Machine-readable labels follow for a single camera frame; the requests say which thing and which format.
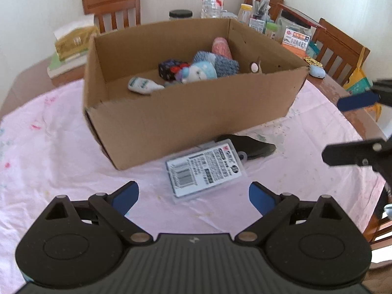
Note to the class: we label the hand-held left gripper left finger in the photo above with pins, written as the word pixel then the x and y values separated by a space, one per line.
pixel 125 197

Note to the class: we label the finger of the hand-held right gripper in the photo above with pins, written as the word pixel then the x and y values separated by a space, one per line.
pixel 358 101
pixel 352 154

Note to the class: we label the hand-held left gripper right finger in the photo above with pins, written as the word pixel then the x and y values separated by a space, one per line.
pixel 262 197

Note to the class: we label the clear plastic case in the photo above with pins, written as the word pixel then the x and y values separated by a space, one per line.
pixel 199 171

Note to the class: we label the brown cardboard box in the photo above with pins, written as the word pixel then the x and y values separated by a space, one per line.
pixel 183 122

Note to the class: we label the white tube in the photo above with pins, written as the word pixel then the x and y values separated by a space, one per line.
pixel 144 85

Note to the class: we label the blue doll toy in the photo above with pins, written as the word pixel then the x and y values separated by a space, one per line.
pixel 202 70

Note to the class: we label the pink knitted sock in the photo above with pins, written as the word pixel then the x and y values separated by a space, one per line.
pixel 222 47

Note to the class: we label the yellow teal shopping bag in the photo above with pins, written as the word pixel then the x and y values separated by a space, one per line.
pixel 361 85

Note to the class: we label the light blue earbud case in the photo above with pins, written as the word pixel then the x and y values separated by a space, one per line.
pixel 317 72

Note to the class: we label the gold ornament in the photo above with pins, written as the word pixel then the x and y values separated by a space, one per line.
pixel 314 62

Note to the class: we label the teal paper bag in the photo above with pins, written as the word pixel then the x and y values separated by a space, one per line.
pixel 313 50

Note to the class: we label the pink floral cloth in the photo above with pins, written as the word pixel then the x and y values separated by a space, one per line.
pixel 61 159

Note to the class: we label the clear jar orange label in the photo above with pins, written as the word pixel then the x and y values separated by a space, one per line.
pixel 295 38

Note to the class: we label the red phone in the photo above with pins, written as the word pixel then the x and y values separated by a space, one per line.
pixel 301 17

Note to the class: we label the green lid small bottle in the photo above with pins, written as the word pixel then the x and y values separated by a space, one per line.
pixel 271 30

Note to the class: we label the glass pen jar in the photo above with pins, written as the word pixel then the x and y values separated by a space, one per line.
pixel 258 18

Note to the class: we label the yellow cap plastic bottle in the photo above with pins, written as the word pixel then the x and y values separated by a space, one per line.
pixel 245 13

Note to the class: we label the stack of books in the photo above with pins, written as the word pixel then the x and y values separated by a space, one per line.
pixel 61 66

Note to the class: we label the gold tissue box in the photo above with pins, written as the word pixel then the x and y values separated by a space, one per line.
pixel 73 41

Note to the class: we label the dark lid glass jar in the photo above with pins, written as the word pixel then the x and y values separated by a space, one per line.
pixel 180 14

